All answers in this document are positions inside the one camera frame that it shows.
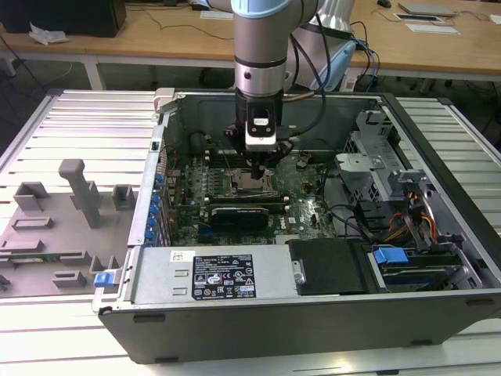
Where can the green RAM stick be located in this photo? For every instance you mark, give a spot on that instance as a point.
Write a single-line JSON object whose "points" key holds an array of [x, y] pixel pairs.
{"points": [[242, 199], [35, 258]]}

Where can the blue disk carrier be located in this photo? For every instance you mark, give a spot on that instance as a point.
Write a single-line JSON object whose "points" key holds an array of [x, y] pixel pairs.
{"points": [[389, 258]]}

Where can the black graphics card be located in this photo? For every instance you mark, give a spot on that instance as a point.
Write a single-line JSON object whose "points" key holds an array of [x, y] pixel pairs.
{"points": [[238, 219]]}

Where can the grey case latch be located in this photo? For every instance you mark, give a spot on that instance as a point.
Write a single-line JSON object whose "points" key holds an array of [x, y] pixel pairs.
{"points": [[164, 98]]}

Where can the black computer mouse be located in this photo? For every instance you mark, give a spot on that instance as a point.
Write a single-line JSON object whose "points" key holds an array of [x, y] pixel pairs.
{"points": [[384, 3]]}

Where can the grey power supply unit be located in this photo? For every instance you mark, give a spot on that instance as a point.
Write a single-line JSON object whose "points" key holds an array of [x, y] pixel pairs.
{"points": [[156, 274]]}

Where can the blue case clip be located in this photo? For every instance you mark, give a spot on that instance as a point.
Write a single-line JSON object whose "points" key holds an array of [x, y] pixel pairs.
{"points": [[102, 280]]}

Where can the silver metal drive cage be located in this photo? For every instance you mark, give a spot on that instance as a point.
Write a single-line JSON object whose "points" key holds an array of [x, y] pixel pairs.
{"points": [[364, 168]]}

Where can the black box on desk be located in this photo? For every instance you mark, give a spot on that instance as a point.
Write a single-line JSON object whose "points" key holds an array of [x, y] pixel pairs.
{"points": [[62, 15]]}

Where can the CPU socket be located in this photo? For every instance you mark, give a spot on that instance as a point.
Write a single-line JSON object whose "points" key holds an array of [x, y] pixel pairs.
{"points": [[274, 188]]}

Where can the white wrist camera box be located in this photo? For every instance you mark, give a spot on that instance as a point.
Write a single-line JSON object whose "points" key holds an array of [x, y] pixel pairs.
{"points": [[260, 141]]}

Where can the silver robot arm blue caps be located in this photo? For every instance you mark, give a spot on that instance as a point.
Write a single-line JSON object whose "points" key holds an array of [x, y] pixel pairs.
{"points": [[260, 39]]}

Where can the black open PC case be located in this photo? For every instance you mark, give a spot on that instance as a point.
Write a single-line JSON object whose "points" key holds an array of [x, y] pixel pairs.
{"points": [[235, 333]]}

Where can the black framed tray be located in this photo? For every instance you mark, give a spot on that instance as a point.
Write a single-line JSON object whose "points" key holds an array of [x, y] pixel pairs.
{"points": [[419, 17]]}

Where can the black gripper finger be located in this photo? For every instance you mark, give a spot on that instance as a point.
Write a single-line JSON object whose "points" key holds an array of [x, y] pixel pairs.
{"points": [[283, 150], [236, 137]]}

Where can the grey flat laptop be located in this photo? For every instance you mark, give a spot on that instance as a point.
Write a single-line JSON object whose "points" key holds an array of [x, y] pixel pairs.
{"points": [[426, 8]]}

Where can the wooden desk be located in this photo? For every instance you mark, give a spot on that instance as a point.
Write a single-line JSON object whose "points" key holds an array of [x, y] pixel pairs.
{"points": [[164, 43]]}

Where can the crumpled white paper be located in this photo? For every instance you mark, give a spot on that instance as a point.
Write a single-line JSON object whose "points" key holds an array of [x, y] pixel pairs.
{"points": [[47, 35]]}

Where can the blue expansion slot clip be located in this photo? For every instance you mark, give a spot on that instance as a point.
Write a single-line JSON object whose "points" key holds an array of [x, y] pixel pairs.
{"points": [[158, 180], [149, 231], [155, 201], [152, 215]]}

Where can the green motherboard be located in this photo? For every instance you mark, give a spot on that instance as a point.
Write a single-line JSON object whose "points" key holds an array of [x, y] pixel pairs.
{"points": [[301, 211]]}

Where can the silver square CPU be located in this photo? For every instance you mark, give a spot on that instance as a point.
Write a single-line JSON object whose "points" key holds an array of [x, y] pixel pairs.
{"points": [[246, 185]]}

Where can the grey parts rack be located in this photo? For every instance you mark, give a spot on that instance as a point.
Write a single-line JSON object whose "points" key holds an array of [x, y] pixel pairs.
{"points": [[58, 243]]}

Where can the black drive bay cover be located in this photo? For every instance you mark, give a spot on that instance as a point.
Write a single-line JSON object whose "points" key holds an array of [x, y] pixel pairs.
{"points": [[332, 266]]}

